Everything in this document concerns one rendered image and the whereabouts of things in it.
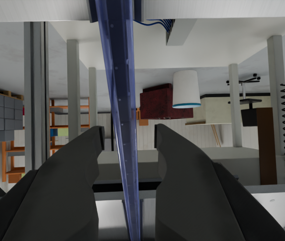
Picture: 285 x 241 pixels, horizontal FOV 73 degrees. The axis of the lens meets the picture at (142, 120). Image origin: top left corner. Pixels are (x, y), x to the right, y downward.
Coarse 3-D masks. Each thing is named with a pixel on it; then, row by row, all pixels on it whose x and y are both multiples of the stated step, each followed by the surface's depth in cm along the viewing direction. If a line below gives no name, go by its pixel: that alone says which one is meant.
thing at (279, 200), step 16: (96, 192) 28; (112, 192) 22; (144, 192) 22; (256, 192) 22; (272, 192) 22; (112, 208) 22; (144, 208) 23; (272, 208) 25; (112, 224) 26; (144, 224) 26; (112, 240) 31; (128, 240) 30; (144, 240) 31
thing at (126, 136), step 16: (96, 0) 7; (112, 0) 7; (128, 0) 7; (112, 16) 8; (128, 16) 8; (112, 32) 8; (128, 32) 8; (112, 48) 8; (128, 48) 8; (112, 64) 9; (128, 64) 9; (112, 80) 10; (128, 80) 10; (112, 96) 10; (128, 96) 10; (112, 112) 11; (128, 112) 11; (128, 128) 12; (128, 144) 13; (128, 160) 14; (128, 176) 16; (128, 192) 18; (128, 208) 20; (128, 224) 23
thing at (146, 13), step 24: (0, 0) 8; (24, 0) 8; (48, 0) 8; (72, 0) 8; (144, 0) 8; (168, 0) 8; (192, 0) 8; (216, 0) 8; (240, 0) 8; (264, 0) 8
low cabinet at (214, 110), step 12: (204, 96) 545; (216, 96) 539; (228, 96) 542; (240, 96) 545; (252, 96) 547; (264, 96) 550; (204, 108) 541; (216, 108) 537; (228, 108) 540; (240, 108) 542; (192, 120) 641; (204, 120) 543; (216, 120) 535; (228, 120) 538
